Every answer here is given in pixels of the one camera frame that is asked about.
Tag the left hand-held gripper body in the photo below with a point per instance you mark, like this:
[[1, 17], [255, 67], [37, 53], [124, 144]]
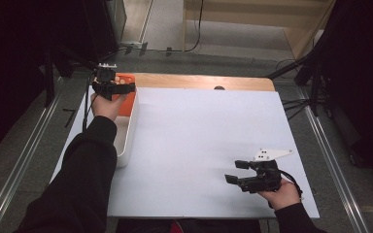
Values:
[[105, 81]]

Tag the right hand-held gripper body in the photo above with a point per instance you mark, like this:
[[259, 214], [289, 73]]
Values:
[[265, 178]]

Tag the orange phone case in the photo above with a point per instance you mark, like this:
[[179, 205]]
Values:
[[128, 105]]

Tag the white plastic bin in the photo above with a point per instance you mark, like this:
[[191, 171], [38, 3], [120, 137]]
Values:
[[123, 136]]

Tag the person's right hand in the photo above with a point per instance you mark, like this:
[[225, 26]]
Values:
[[281, 195]]

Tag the person's left hand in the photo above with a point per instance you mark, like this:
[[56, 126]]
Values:
[[107, 108]]

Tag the white board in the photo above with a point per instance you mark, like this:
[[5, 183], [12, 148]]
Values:
[[207, 129]]

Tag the wooden table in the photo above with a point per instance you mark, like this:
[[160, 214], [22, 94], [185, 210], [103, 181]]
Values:
[[181, 81]]

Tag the black tripod stand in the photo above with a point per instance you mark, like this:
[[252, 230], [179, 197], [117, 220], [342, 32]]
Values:
[[49, 81], [314, 90]]

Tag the black curtain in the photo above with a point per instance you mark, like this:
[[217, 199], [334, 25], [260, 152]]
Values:
[[13, 64], [362, 81]]

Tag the person's dark clothing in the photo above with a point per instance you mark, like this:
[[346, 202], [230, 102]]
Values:
[[142, 226]]

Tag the light wooden shelf unit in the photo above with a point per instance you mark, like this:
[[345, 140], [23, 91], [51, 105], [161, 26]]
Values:
[[272, 13]]

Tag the metal floor rail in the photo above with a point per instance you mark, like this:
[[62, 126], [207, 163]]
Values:
[[330, 161], [22, 161]]

